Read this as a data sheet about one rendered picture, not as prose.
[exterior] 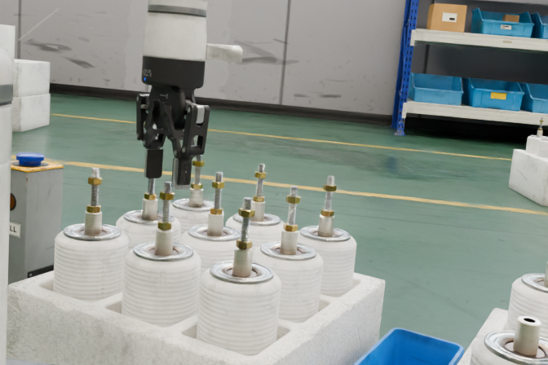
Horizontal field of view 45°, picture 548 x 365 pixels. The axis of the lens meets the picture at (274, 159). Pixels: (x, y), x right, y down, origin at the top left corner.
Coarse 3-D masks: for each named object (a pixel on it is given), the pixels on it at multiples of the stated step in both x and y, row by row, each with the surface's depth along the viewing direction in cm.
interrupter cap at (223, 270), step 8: (216, 264) 80; (224, 264) 81; (232, 264) 81; (256, 264) 82; (216, 272) 78; (224, 272) 78; (256, 272) 79; (264, 272) 79; (272, 272) 79; (224, 280) 75; (232, 280) 75; (240, 280) 75; (248, 280) 75; (256, 280) 76; (264, 280) 76
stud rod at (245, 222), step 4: (244, 200) 77; (248, 200) 77; (244, 204) 77; (248, 204) 77; (244, 208) 77; (248, 208) 77; (244, 220) 77; (248, 220) 77; (244, 224) 77; (248, 224) 77; (244, 228) 78; (248, 228) 78; (244, 232) 78; (248, 232) 78; (244, 236) 78; (248, 236) 78; (244, 240) 78; (248, 240) 78; (240, 248) 78
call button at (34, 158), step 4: (20, 152) 101; (24, 152) 101; (28, 152) 101; (32, 152) 102; (36, 152) 102; (16, 156) 99; (20, 156) 99; (24, 156) 98; (28, 156) 99; (32, 156) 99; (36, 156) 99; (40, 156) 100; (20, 160) 99; (24, 160) 98; (28, 160) 99; (32, 160) 99; (36, 160) 99; (40, 160) 100; (20, 164) 99; (24, 164) 99; (28, 164) 99; (32, 164) 99; (36, 164) 100; (40, 164) 101
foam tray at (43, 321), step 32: (32, 288) 87; (352, 288) 98; (384, 288) 104; (32, 320) 86; (64, 320) 83; (96, 320) 80; (128, 320) 80; (192, 320) 82; (320, 320) 85; (352, 320) 93; (32, 352) 86; (64, 352) 83; (96, 352) 81; (128, 352) 78; (160, 352) 76; (192, 352) 74; (224, 352) 74; (288, 352) 75; (320, 352) 84; (352, 352) 95
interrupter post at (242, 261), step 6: (234, 252) 78; (240, 252) 77; (246, 252) 77; (252, 252) 78; (234, 258) 78; (240, 258) 77; (246, 258) 77; (234, 264) 78; (240, 264) 78; (246, 264) 78; (234, 270) 78; (240, 270) 78; (246, 270) 78
